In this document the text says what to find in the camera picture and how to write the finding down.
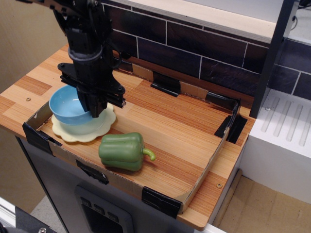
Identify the pale yellow scalloped plate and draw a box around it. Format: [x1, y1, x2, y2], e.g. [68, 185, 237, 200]
[51, 103, 116, 143]

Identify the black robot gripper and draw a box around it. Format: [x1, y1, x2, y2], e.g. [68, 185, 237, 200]
[57, 47, 126, 118]

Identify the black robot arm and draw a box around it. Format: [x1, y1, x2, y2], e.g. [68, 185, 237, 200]
[26, 0, 126, 118]

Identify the black vertical post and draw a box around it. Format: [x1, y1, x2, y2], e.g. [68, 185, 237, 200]
[249, 0, 299, 118]

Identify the cardboard fence with black tape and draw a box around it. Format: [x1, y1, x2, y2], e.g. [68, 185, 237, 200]
[28, 48, 255, 228]

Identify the black device with cable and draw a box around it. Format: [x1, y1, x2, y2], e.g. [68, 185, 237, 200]
[0, 206, 57, 233]

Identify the light blue bowl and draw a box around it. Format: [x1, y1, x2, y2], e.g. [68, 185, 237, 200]
[49, 85, 93, 125]

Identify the white toy sink drainboard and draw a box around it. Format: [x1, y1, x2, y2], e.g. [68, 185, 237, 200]
[240, 89, 311, 203]

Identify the grey toy oven panel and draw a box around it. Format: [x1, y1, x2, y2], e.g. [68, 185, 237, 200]
[75, 186, 134, 233]

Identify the green toy bell pepper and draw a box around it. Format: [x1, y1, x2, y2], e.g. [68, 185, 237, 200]
[99, 132, 156, 171]

